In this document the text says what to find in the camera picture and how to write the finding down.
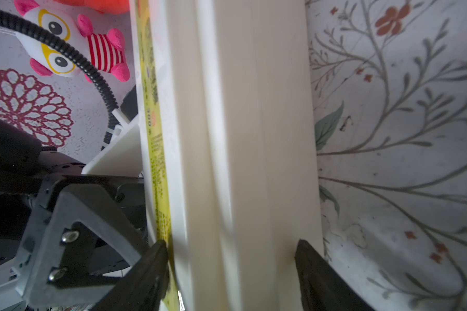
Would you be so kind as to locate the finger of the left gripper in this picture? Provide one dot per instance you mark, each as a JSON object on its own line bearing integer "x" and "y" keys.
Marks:
{"x": 78, "y": 225}

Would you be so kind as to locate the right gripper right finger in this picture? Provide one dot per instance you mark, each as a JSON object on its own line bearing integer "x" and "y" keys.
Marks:
{"x": 321, "y": 287}

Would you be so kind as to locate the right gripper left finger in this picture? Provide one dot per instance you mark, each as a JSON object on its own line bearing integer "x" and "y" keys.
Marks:
{"x": 144, "y": 286}

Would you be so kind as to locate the cream wrap dispenser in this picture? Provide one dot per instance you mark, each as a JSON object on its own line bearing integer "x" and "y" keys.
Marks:
{"x": 230, "y": 164}

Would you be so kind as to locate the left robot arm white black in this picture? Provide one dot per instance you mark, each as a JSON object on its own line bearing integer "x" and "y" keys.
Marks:
{"x": 24, "y": 163}

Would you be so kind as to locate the white plush with glasses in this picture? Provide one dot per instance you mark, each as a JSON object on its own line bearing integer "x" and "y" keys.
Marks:
{"x": 106, "y": 52}

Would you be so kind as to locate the floral table mat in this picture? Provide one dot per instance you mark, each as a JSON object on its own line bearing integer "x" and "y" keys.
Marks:
{"x": 389, "y": 85}

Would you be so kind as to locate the red plush toy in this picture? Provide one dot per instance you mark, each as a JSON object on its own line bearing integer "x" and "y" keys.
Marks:
{"x": 104, "y": 6}

